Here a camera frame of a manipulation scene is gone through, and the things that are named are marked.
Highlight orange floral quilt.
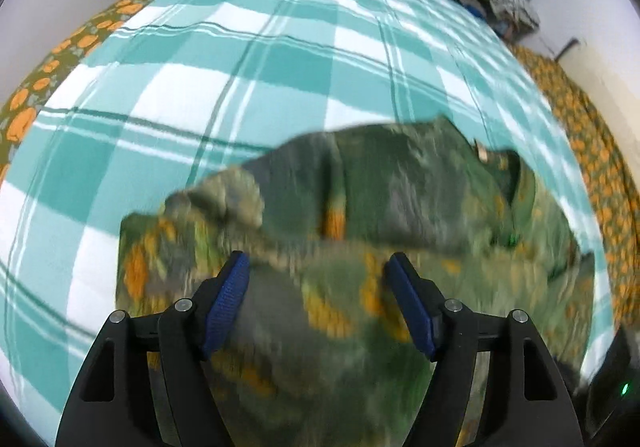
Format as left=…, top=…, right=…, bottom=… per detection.
left=0, top=0, right=640, bottom=329

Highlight green patterned padded jacket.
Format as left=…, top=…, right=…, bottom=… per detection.
left=115, top=115, right=596, bottom=447

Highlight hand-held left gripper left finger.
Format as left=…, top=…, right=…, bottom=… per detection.
left=55, top=250, right=252, bottom=447

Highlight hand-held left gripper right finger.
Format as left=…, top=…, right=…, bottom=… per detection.
left=383, top=251, right=584, bottom=447

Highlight teal plaid bedsheet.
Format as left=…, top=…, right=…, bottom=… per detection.
left=0, top=0, right=617, bottom=447

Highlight pile of clothes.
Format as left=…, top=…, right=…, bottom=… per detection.
left=457, top=0, right=542, bottom=40

